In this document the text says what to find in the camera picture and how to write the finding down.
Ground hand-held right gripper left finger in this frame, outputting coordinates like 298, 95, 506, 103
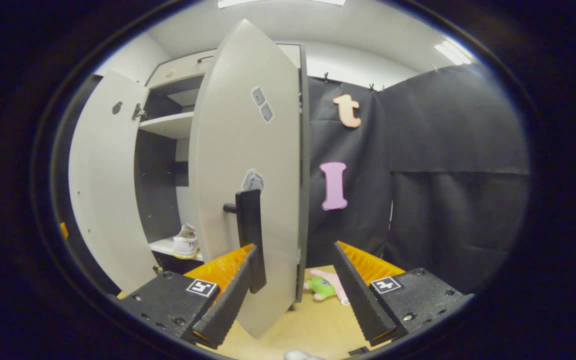
118, 243, 259, 350

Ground white shoe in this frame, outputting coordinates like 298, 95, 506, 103
172, 223, 200, 260

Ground grey shoe cabinet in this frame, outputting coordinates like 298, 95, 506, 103
135, 42, 311, 303

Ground grey cabinet door square stickers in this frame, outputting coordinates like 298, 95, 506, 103
188, 18, 303, 340

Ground pink green plush toy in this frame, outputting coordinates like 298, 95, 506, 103
304, 269, 351, 307

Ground grey cabinet shelf board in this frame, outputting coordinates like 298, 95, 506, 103
139, 111, 195, 140

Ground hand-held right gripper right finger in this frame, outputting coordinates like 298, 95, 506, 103
333, 241, 475, 347

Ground ceiling light panel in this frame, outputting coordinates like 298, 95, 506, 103
433, 41, 473, 66
217, 0, 347, 9

